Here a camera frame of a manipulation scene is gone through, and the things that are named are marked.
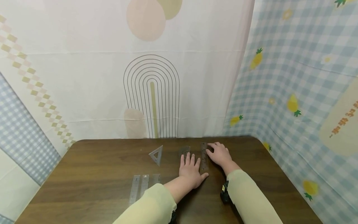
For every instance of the person's left hand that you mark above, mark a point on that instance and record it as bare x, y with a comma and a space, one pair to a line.
191, 173

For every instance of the person's right hand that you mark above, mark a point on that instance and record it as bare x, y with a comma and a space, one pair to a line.
222, 156

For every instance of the person's left thumb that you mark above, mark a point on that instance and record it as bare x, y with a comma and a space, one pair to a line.
204, 176

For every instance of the person's right fingers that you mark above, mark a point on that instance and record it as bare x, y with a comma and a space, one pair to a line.
214, 147

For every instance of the person's left little finger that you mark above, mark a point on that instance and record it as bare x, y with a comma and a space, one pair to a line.
182, 160

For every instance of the person's left middle finger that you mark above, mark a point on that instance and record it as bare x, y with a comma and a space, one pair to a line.
193, 159

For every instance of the person's left ring finger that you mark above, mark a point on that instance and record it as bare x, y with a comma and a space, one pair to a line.
188, 158

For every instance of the person's left index finger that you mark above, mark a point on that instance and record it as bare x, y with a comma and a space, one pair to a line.
198, 163

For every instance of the short clear ruler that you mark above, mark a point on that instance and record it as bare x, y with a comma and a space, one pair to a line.
204, 160

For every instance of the person's left forearm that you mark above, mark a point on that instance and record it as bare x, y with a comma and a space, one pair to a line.
156, 203

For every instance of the person's right forearm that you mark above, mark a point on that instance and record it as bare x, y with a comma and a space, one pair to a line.
249, 196

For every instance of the clear protractor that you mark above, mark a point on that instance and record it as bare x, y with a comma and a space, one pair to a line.
184, 150

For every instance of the clear triangle set square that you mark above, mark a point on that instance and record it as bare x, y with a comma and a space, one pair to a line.
158, 156

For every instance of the black wrist band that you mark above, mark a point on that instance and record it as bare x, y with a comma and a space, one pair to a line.
173, 217
225, 193

